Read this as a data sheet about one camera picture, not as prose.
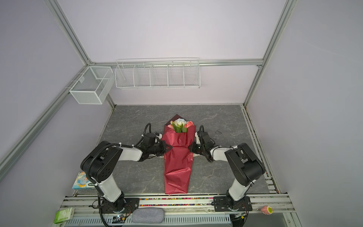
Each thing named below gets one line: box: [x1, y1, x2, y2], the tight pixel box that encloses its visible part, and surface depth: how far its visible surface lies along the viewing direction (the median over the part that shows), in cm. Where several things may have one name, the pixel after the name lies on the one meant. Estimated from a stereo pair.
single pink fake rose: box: [184, 120, 194, 129], surface depth 105 cm
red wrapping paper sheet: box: [161, 113, 197, 195], surface depth 88 cm
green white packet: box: [53, 207, 75, 224], surface depth 71 cm
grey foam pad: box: [131, 207, 165, 224], surface depth 70 cm
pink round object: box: [260, 205, 274, 215], surface depth 70 cm
